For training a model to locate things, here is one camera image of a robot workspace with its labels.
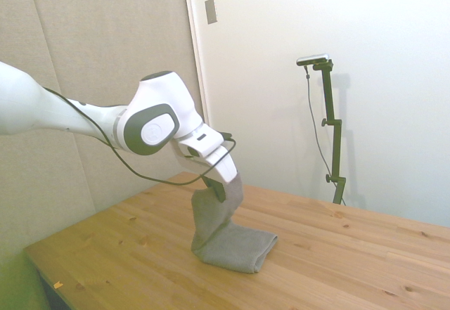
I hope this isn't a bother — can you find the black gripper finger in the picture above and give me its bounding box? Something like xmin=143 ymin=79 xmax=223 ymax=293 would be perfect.
xmin=203 ymin=176 xmax=227 ymax=204

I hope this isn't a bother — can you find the white gripper body block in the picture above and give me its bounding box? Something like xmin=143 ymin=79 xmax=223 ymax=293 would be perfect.
xmin=205 ymin=143 xmax=241 ymax=185

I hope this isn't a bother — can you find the grey knitted towel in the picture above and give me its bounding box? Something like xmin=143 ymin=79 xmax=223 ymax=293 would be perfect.
xmin=190 ymin=172 xmax=279 ymax=275

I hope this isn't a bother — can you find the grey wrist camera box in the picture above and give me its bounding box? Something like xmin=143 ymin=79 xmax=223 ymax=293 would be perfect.
xmin=177 ymin=143 xmax=212 ymax=170

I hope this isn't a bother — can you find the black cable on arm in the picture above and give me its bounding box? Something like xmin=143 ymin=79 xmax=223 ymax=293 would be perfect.
xmin=44 ymin=86 xmax=237 ymax=187

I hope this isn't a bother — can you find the black jointed camera stand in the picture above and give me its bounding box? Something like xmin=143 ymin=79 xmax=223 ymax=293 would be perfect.
xmin=311 ymin=60 xmax=347 ymax=205

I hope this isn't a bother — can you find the white door frame trim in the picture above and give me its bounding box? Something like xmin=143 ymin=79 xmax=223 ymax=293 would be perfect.
xmin=181 ymin=0 xmax=212 ymax=125

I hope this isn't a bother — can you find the grey stereo camera bar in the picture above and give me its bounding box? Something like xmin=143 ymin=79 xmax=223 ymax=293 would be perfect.
xmin=296 ymin=53 xmax=331 ymax=67

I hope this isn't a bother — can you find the grey wall switch plate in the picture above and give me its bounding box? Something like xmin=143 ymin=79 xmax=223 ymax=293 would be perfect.
xmin=205 ymin=0 xmax=219 ymax=25

